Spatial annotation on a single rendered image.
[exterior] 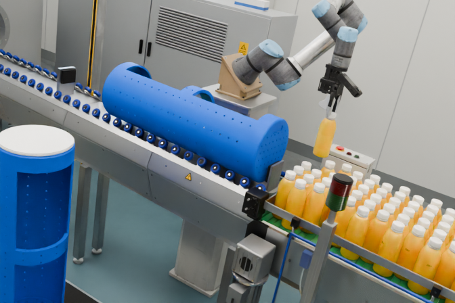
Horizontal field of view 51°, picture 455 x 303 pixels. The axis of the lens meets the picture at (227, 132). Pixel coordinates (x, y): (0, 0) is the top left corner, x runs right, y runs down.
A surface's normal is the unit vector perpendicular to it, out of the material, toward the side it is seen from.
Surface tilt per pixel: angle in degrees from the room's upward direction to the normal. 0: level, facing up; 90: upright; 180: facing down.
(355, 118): 90
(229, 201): 70
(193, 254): 90
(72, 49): 90
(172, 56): 90
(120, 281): 0
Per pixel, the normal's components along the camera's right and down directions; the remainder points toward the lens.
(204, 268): -0.50, 0.22
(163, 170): -0.47, -0.12
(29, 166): 0.18, 0.38
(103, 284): 0.18, -0.92
